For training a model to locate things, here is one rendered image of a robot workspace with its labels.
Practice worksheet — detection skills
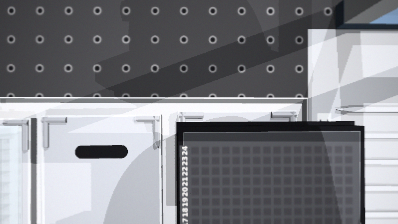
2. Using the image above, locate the dark grey perforated base plate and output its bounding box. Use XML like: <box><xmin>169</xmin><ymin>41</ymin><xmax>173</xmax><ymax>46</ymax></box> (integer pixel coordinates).
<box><xmin>0</xmin><ymin>0</ymin><xmax>342</xmax><ymax>98</ymax></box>

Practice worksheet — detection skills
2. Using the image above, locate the dark grey well plate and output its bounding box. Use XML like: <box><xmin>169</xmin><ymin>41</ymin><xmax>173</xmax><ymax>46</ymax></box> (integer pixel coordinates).
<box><xmin>176</xmin><ymin>121</ymin><xmax>365</xmax><ymax>224</ymax></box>

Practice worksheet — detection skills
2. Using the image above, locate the white deep-well block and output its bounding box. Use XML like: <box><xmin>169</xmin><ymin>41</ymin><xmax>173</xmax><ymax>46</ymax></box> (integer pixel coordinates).
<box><xmin>0</xmin><ymin>126</ymin><xmax>23</xmax><ymax>224</ymax></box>

